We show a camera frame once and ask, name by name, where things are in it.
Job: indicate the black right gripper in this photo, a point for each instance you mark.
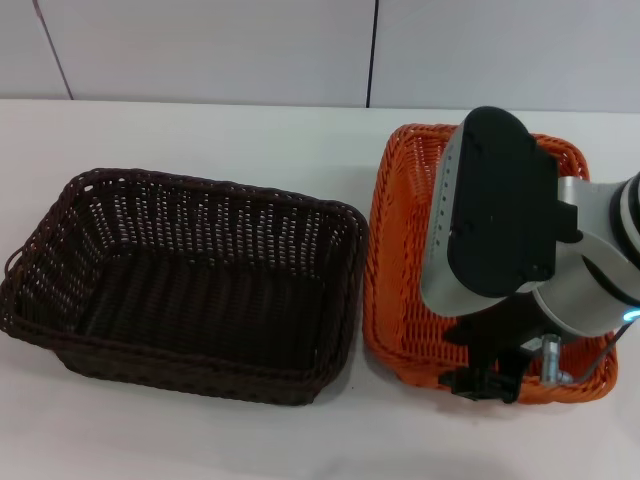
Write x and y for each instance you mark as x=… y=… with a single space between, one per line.
x=495 y=335

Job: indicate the dark brown woven basket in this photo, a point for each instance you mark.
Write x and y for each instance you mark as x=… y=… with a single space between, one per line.
x=200 y=310

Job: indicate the orange woven basket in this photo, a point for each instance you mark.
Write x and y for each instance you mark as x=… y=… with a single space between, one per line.
x=400 y=280

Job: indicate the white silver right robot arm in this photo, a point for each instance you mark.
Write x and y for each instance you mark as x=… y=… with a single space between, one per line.
x=595 y=270

